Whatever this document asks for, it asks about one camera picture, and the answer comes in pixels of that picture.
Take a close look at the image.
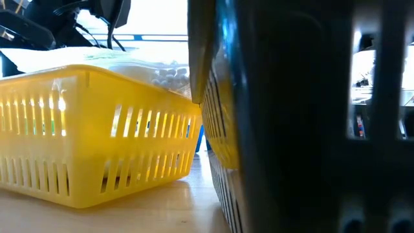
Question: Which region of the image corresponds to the cotton swabs clear bag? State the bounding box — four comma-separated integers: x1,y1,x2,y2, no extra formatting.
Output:
111,61,191,98

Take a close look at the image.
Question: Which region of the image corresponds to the black plastic basket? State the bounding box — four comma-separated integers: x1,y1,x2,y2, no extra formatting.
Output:
187,0,414,233

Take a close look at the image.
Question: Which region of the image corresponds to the blue plastic basket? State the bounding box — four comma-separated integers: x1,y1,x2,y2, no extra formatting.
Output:
195,124,212,153

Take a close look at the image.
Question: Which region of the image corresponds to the yellow plastic basket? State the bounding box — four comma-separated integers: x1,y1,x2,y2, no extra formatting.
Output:
0,63,204,209

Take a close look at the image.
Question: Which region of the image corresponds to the left wrist cable loop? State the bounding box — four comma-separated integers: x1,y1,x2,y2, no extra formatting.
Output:
74,19,127,52

